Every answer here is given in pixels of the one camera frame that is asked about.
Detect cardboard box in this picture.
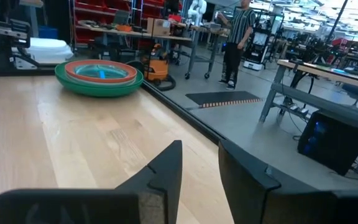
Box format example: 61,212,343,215
147,17,172,37

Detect black computer tower blue light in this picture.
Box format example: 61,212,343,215
297,110,358,176

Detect white plastic cover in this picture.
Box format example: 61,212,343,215
25,37,74,65

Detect black floor mat striped edge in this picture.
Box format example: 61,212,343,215
185,90,263,109

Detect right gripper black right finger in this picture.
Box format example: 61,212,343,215
218,140,358,224

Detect dark green plastic plate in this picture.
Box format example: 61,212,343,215
54,61,144,98

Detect grey wooden-top desk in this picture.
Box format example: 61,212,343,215
259,58,358,134

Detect transparent blue plastic plate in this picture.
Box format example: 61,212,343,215
74,63,130,80

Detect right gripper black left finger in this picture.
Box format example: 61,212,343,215
0,140,183,224

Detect wooden workbench on casters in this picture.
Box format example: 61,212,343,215
75,24,219,80

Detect person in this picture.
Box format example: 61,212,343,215
216,0,257,91

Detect red storage bins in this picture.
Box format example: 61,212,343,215
73,0,183,44

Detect orange shop vacuum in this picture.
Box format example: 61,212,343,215
141,43,177,91

